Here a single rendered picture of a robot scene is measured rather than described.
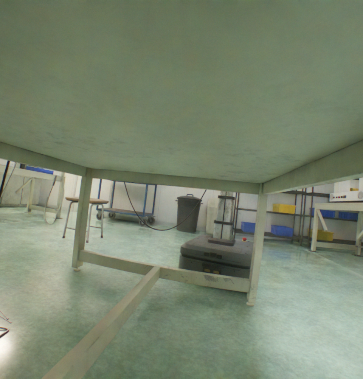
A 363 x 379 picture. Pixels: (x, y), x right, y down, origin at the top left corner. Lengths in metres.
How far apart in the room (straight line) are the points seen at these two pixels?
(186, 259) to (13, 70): 1.40
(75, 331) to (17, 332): 0.22
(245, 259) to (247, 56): 1.31
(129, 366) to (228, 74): 0.85
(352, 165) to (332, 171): 0.07
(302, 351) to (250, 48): 1.08
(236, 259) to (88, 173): 1.16
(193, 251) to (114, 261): 0.54
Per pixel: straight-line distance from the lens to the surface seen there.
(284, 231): 3.98
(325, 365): 1.10
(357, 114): 0.38
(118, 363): 0.87
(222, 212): 1.68
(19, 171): 3.38
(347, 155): 0.53
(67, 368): 0.64
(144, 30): 0.22
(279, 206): 3.91
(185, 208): 3.71
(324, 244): 3.76
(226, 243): 1.65
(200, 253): 1.48
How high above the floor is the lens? 0.57
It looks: 4 degrees up
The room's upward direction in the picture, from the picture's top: 6 degrees clockwise
